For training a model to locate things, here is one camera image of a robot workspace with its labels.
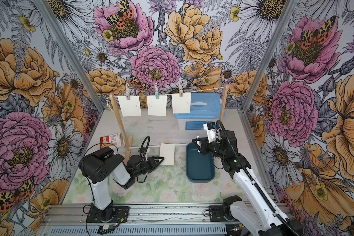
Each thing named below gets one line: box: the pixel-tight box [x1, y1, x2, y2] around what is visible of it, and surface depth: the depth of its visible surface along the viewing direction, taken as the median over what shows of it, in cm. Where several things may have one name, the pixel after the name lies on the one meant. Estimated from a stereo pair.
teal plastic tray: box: [185, 142, 216, 183], surface depth 90 cm
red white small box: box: [99, 132, 122, 150], surface depth 101 cm
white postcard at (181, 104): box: [171, 92, 192, 114], surface depth 75 cm
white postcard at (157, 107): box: [146, 95, 168, 117], surface depth 74 cm
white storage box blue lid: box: [174, 92, 222, 131], surface depth 101 cm
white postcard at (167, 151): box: [159, 143, 175, 165], surface depth 96 cm
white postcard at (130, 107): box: [117, 95, 142, 118], surface depth 72 cm
